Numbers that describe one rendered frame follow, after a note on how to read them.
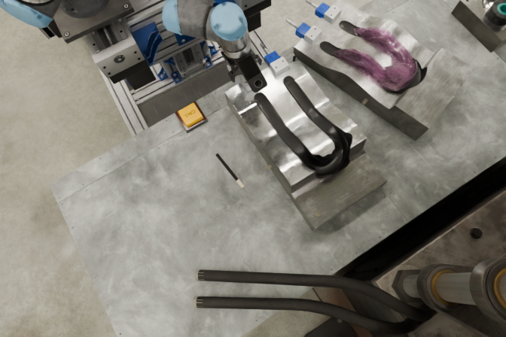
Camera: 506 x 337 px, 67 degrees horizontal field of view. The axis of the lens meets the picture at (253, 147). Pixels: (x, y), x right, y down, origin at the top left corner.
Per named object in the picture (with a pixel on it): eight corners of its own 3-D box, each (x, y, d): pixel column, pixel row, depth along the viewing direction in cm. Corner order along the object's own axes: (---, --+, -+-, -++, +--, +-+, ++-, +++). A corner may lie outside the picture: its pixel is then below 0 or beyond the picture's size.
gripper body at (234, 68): (243, 41, 109) (238, 22, 97) (259, 65, 107) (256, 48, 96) (220, 56, 109) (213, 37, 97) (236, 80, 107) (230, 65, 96)
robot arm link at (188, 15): (180, 1, 94) (223, 10, 93) (165, 37, 91) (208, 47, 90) (173, -23, 87) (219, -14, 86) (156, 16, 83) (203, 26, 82)
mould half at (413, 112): (292, 56, 133) (294, 36, 123) (337, 8, 139) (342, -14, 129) (415, 141, 121) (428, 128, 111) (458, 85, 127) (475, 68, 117)
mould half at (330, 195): (227, 104, 128) (222, 84, 116) (291, 67, 132) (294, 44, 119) (312, 231, 113) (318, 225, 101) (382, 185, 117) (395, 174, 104)
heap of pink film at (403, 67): (327, 58, 126) (331, 44, 118) (359, 23, 130) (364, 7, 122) (394, 103, 119) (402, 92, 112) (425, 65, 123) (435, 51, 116)
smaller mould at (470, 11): (450, 13, 136) (459, -1, 130) (482, -6, 139) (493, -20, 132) (490, 53, 130) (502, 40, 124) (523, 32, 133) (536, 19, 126)
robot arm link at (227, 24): (211, -5, 82) (249, 3, 81) (220, 19, 93) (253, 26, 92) (201, 28, 81) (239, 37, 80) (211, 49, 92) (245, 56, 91)
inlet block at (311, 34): (281, 29, 134) (282, 19, 129) (291, 19, 135) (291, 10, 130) (311, 50, 131) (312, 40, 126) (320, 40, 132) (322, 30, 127)
